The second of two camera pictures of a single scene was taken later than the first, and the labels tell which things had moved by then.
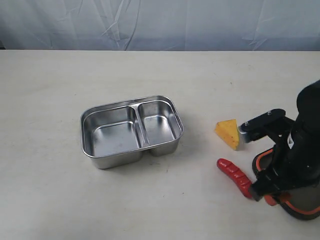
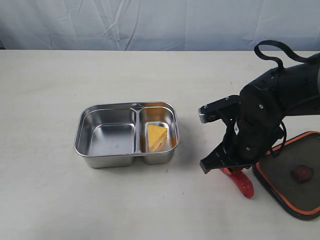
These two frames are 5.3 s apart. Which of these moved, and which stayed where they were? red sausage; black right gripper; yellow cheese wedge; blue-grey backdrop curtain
Moved: yellow cheese wedge; black right gripper
Stayed: blue-grey backdrop curtain; red sausage
